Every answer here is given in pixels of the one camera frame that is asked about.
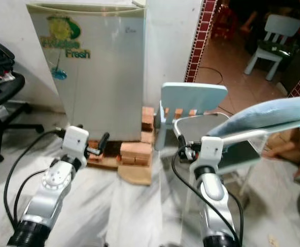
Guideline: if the red plastic stool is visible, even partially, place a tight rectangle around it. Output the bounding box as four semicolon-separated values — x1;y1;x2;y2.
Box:
210;4;234;40

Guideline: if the silver fridge door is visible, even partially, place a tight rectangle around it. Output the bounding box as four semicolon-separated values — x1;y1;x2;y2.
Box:
26;4;147;142

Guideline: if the light blue padded cushion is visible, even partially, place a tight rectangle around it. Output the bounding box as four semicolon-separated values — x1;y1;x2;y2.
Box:
207;96;300;139

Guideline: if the brown cardboard piece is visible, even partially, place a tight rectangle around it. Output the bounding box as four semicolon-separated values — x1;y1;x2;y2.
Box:
117;164;153;186

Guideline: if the orange brick stack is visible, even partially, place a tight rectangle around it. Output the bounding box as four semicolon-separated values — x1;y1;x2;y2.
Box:
120;142;153;166
142;106;156;132

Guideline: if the thin black floor cable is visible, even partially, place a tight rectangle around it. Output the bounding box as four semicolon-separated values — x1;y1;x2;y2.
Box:
197;66;224;85

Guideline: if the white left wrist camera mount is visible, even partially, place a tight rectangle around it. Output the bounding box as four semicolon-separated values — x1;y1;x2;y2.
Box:
62;126;90;161

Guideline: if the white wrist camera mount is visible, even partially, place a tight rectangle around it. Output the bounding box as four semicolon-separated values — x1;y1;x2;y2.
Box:
191;136;225;171
62;126;90;161

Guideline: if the small silver fridge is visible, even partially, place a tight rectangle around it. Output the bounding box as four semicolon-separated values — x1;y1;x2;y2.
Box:
26;1;147;143

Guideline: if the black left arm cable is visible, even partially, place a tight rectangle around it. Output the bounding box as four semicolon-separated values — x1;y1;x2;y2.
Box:
4;130;63;233

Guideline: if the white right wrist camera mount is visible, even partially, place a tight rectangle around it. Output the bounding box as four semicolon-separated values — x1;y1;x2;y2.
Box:
191;136;225;171

